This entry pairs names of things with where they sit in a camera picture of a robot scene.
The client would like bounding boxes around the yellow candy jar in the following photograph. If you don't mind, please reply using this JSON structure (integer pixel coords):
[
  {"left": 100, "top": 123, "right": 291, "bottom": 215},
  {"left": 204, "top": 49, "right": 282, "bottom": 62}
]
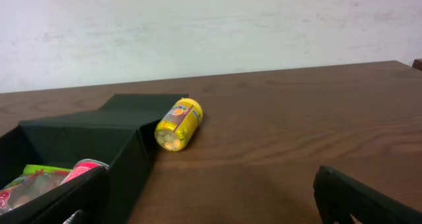
[{"left": 154, "top": 98, "right": 204, "bottom": 152}]

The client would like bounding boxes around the black open gift box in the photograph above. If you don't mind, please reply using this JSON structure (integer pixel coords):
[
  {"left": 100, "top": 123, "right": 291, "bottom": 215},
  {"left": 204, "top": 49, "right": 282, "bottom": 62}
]
[{"left": 1, "top": 94, "right": 183, "bottom": 223}]

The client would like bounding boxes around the red potato chips can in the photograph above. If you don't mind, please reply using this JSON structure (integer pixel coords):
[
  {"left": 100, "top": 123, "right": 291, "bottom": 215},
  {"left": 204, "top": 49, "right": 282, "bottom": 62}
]
[{"left": 61, "top": 159, "right": 109, "bottom": 184}]

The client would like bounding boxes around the Haribo gummy candy bag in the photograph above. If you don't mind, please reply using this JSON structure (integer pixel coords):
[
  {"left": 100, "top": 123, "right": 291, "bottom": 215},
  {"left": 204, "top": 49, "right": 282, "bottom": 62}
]
[{"left": 1, "top": 165, "right": 72, "bottom": 214}]

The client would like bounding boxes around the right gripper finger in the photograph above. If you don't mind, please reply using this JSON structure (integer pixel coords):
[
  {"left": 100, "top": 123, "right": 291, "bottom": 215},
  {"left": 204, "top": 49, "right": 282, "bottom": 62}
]
[{"left": 313, "top": 166, "right": 421, "bottom": 224}]

